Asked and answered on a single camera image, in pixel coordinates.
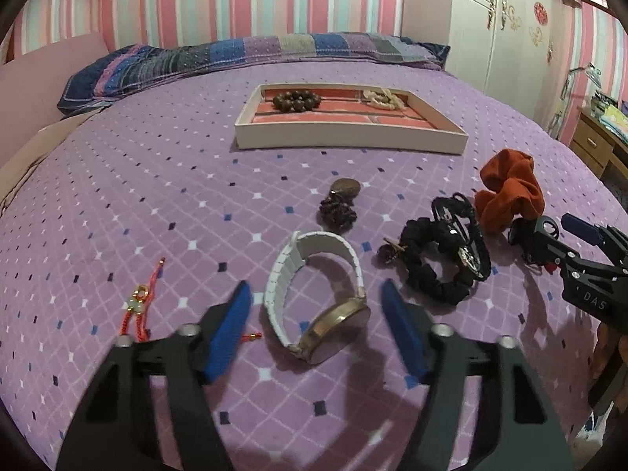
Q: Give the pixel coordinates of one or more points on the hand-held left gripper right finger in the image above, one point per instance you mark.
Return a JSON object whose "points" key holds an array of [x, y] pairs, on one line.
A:
{"points": [[402, 333]]}

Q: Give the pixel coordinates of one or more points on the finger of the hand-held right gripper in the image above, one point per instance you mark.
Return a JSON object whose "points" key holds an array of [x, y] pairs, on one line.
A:
{"points": [[581, 228], [542, 245]]}

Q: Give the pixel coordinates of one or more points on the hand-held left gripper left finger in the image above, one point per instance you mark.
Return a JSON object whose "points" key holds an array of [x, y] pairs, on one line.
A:
{"points": [[228, 333]]}

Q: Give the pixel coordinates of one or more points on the white band wristwatch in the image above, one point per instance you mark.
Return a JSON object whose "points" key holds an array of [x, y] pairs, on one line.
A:
{"points": [[338, 324]]}

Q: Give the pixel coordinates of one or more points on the orange scrunchie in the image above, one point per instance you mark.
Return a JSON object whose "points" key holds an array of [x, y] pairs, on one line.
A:
{"points": [[510, 181]]}

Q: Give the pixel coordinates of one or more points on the black scrunchie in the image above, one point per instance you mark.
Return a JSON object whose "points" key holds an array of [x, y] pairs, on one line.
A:
{"points": [[417, 235]]}

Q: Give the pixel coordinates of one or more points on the white tray with red lining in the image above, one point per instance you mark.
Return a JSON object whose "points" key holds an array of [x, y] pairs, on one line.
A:
{"points": [[343, 140]]}

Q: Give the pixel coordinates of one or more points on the person's right hand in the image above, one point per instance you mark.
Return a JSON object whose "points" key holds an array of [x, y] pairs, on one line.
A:
{"points": [[602, 353]]}

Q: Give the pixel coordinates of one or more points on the small dark hair clip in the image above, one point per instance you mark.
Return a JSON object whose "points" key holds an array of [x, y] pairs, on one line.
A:
{"points": [[390, 250]]}

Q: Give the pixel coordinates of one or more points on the wooden desk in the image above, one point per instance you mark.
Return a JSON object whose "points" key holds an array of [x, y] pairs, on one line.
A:
{"points": [[596, 142]]}

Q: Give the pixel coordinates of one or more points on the stack of books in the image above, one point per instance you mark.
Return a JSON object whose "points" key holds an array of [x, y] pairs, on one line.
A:
{"points": [[613, 113]]}

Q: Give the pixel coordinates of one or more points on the floral patterned cloth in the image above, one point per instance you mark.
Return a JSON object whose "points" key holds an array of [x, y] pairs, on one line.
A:
{"points": [[596, 427]]}

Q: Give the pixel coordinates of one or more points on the purple diamond-pattern bedspread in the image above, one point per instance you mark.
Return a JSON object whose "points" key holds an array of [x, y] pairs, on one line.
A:
{"points": [[171, 196]]}

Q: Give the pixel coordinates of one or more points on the desk lamp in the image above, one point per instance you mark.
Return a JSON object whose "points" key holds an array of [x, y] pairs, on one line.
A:
{"points": [[591, 73]]}

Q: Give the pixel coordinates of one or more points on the white wardrobe with decals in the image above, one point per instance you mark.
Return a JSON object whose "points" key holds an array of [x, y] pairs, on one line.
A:
{"points": [[490, 24]]}

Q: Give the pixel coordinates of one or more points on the beige bed sheet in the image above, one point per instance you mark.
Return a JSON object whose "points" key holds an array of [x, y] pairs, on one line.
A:
{"points": [[34, 152]]}

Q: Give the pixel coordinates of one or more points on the blue purple striped pillow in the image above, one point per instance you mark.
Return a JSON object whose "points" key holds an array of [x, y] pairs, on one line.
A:
{"points": [[221, 59]]}

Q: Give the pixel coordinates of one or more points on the pink headboard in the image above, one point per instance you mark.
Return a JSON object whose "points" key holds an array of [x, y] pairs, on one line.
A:
{"points": [[44, 73]]}

